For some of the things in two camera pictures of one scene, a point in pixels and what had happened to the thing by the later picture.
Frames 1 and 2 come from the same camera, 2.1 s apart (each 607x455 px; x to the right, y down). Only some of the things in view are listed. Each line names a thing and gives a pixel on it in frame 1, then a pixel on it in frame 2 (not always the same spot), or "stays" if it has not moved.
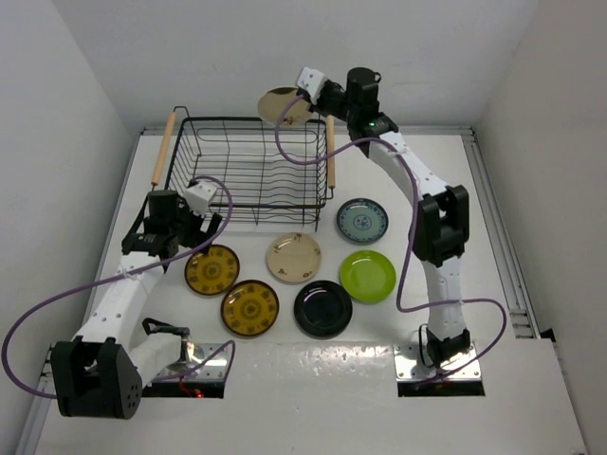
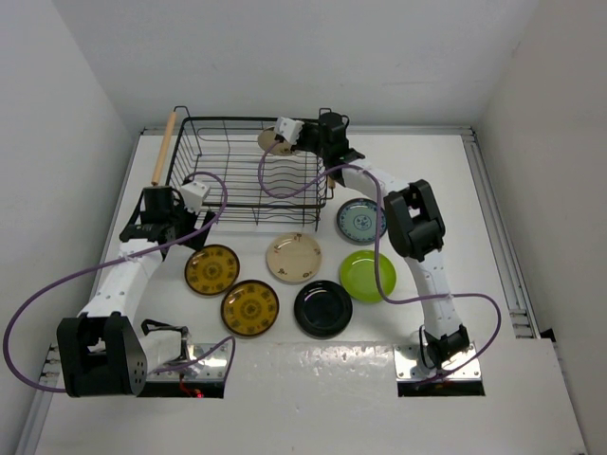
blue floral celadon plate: (362, 220) stays
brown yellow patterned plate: (212, 273) stays
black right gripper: (319, 106) → (305, 127)
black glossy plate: (322, 309) stays
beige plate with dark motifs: (273, 102) → (266, 141)
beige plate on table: (294, 258) stays
